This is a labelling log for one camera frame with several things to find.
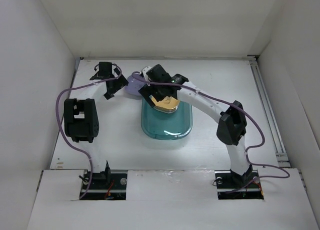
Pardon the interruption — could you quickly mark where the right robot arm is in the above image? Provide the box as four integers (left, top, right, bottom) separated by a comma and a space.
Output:
133, 64, 253, 187

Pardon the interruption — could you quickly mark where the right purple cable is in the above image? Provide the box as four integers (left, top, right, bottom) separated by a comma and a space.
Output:
131, 71, 291, 193

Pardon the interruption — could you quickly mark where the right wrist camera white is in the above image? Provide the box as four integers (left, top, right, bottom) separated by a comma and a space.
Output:
140, 66, 152, 82

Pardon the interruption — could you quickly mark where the yellow plate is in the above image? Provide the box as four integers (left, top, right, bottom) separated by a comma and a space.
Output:
151, 96, 180, 114

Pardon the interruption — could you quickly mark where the teal transparent plastic bin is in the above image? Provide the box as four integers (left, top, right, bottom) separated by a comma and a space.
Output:
140, 100, 193, 140

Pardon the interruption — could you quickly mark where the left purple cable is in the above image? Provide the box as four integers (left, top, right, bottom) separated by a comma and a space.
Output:
55, 63, 123, 199

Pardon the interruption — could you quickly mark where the front mounting rail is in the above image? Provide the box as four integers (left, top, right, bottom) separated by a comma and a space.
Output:
80, 170, 264, 201

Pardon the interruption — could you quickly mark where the purple cable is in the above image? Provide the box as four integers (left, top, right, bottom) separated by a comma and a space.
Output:
131, 71, 291, 193
55, 63, 123, 199

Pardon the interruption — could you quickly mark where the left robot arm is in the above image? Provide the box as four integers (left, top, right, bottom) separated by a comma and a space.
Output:
63, 62, 128, 188

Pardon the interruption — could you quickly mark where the aluminium rail right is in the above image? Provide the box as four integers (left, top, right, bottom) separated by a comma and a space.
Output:
249, 57, 291, 168

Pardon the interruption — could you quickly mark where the purple square plate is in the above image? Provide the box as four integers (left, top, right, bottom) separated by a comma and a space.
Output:
124, 72, 145, 97

